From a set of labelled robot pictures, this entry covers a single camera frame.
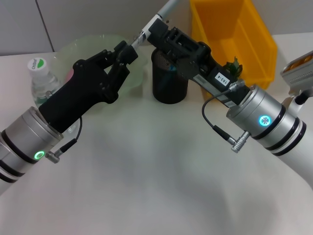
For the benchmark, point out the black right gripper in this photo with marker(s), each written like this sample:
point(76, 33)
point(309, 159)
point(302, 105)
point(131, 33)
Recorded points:
point(210, 76)

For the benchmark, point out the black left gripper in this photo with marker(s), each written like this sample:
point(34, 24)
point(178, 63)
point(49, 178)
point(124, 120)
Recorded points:
point(78, 93)

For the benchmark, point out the pink peach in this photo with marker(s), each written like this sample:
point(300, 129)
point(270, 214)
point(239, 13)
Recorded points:
point(70, 74)

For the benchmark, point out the grey clear ballpoint pen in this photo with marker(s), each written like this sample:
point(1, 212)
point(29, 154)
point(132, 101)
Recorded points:
point(166, 7)

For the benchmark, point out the green plastic wrapper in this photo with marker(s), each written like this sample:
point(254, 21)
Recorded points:
point(236, 67)

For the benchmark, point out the clear green-label water bottle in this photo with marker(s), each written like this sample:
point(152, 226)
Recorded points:
point(41, 80)

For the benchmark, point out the translucent green fruit bowl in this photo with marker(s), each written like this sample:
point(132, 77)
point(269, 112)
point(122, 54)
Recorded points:
point(97, 44)

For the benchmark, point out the black mesh pen holder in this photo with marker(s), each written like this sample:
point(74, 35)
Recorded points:
point(168, 90)

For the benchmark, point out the yellow plastic bin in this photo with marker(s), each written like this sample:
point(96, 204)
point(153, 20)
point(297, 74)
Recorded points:
point(220, 24)

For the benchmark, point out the silver left gripper stud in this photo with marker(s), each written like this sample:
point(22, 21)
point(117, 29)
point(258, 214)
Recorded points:
point(49, 93)

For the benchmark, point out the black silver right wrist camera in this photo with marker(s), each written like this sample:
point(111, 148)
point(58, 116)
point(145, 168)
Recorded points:
point(300, 76)

